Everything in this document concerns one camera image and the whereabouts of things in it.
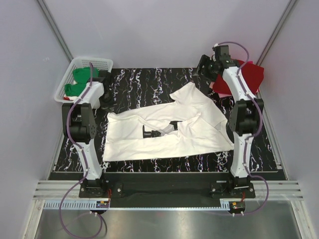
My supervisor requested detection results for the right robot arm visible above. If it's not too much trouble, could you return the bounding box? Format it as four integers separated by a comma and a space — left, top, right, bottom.
193, 42, 264, 198

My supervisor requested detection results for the white t shirt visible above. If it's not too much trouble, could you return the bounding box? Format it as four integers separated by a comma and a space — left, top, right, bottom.
103, 82, 234, 161

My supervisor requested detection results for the red white garment in basket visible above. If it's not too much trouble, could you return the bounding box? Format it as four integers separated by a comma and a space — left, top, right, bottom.
63, 95, 79, 101

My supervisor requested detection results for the right aluminium frame post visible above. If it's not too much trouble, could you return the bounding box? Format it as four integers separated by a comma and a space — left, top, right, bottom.
257, 0, 299, 66

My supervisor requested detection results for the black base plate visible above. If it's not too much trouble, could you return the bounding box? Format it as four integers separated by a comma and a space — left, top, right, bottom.
79, 172, 256, 205

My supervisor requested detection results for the aluminium frame post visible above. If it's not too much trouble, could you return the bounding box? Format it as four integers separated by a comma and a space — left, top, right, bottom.
257, 0, 299, 66
36, 0, 73, 62

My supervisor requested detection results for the green t shirt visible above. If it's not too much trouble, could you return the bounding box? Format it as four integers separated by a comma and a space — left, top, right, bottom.
64, 67, 91, 96

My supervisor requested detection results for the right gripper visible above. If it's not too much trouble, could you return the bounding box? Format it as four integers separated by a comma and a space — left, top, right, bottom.
191, 55, 218, 83

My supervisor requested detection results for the white plastic basket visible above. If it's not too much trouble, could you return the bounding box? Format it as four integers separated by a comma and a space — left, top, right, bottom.
54, 56, 114, 103

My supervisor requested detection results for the slotted cable duct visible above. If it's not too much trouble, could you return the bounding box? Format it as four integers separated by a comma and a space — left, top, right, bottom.
43, 200, 230, 211

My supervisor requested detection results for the left aluminium frame post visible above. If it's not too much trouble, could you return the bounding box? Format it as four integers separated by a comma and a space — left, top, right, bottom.
36, 0, 73, 62

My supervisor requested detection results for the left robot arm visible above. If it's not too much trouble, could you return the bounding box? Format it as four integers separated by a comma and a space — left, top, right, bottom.
62, 68, 115, 197

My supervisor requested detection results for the folded red t shirt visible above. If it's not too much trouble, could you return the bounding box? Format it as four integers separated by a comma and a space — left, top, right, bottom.
216, 61, 264, 84

